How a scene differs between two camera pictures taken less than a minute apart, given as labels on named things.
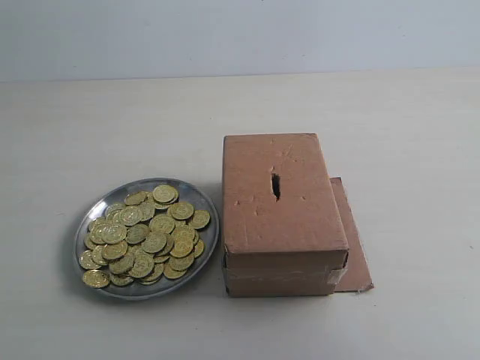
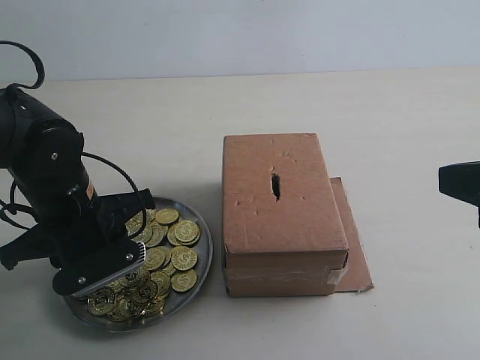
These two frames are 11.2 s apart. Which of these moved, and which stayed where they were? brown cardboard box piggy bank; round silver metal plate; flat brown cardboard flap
Moved: round silver metal plate
Stayed: brown cardboard box piggy bank; flat brown cardboard flap
